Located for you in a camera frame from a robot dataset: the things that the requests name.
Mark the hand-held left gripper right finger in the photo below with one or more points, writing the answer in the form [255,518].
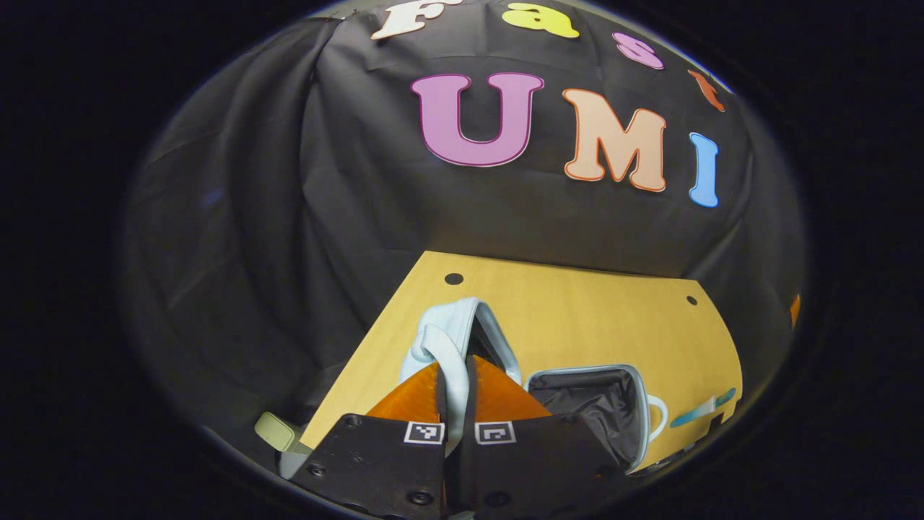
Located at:
[469,397]

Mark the beige rounded box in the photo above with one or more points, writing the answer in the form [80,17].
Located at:
[274,431]

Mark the blue skin care tube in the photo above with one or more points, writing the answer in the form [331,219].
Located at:
[704,409]

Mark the light blue suitcase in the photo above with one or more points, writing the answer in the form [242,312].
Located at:
[451,332]

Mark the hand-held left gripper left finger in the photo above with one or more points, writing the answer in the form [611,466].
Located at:
[440,397]

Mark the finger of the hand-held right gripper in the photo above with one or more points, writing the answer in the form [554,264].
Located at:
[795,310]

